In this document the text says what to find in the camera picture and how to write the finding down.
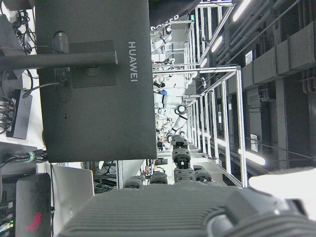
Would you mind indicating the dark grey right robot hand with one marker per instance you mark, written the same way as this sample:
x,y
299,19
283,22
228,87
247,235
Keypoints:
x,y
160,212

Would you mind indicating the silver laptop lid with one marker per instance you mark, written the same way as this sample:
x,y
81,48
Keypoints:
x,y
71,187

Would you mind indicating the black huawei monitor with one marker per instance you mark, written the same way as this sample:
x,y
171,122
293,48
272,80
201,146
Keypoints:
x,y
98,123

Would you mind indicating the ceiling light strip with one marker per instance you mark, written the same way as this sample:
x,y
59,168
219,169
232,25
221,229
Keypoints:
x,y
216,44
240,10
255,158

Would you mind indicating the white humanoid robot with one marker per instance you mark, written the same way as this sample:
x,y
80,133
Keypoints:
x,y
171,100
160,42

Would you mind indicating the black rog laptop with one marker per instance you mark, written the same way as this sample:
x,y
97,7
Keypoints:
x,y
32,197

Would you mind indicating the black computer tower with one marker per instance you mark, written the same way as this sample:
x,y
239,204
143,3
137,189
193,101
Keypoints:
x,y
6,209

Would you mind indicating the grey docking station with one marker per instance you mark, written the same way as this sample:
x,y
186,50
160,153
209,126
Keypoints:
x,y
22,117

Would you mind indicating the green exit sign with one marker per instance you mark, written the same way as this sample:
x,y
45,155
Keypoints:
x,y
191,17

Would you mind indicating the person in black shirt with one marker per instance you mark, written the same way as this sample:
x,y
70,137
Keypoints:
x,y
168,10

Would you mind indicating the grey flat panel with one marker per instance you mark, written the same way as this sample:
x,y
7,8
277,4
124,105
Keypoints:
x,y
7,34

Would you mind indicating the aluminium cage frame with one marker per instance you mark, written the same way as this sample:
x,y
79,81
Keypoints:
x,y
240,123

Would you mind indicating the dark ventilation duct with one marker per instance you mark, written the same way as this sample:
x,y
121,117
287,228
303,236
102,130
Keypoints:
x,y
284,56

